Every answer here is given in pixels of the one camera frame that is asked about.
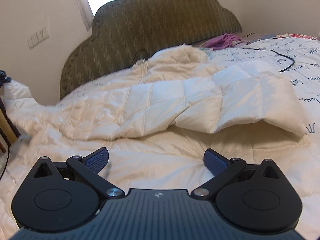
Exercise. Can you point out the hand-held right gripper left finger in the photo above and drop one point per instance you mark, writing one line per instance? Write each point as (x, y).
(98, 160)

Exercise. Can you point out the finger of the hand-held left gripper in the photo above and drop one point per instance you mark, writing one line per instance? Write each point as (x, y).
(3, 76)

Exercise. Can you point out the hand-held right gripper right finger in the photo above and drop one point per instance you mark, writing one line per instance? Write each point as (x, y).
(214, 162)

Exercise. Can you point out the white script-print bedsheet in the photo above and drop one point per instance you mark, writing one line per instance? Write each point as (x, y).
(150, 100)

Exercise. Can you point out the wooden bedside furniture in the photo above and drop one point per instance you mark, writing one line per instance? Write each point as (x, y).
(8, 127)

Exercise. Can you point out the purple cloth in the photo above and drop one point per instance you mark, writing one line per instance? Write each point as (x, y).
(222, 41)

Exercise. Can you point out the floral printed cloth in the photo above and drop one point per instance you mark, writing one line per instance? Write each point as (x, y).
(297, 35)

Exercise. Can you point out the green upholstered headboard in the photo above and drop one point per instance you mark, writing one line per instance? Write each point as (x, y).
(150, 17)

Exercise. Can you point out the white wall socket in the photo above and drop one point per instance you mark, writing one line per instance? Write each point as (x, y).
(43, 34)
(32, 41)

